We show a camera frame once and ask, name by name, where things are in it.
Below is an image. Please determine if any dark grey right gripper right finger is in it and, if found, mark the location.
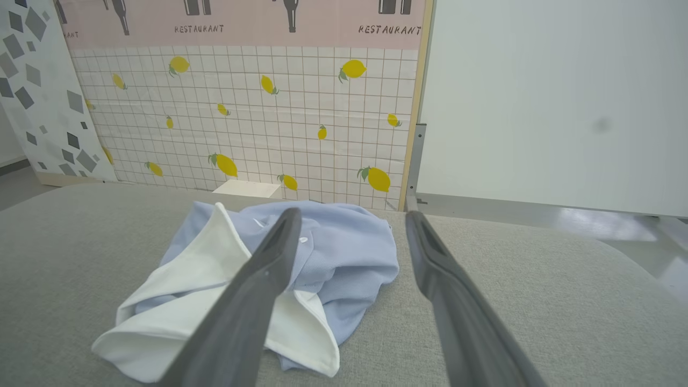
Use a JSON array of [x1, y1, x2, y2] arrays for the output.
[[405, 210, 548, 387]]

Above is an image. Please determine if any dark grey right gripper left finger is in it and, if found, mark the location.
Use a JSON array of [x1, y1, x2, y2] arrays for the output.
[[159, 207, 303, 387]]

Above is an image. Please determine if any light blue polo shirt white collar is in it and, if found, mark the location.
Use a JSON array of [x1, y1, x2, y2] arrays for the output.
[[91, 200, 401, 383]]

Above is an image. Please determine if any small white box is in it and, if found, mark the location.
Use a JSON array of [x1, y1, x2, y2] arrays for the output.
[[212, 179, 283, 199]]

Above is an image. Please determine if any lemon print backdrop panel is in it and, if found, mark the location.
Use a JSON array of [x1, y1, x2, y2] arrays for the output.
[[54, 0, 435, 211]]

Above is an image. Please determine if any plain white board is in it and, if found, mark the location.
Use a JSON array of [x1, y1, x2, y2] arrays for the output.
[[417, 0, 688, 218]]

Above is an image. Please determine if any grey diamond print panel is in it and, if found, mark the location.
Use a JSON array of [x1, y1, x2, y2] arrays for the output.
[[0, 0, 119, 186]]

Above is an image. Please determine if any grey metal board frame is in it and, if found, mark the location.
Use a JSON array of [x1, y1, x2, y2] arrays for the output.
[[404, 123, 431, 213]]

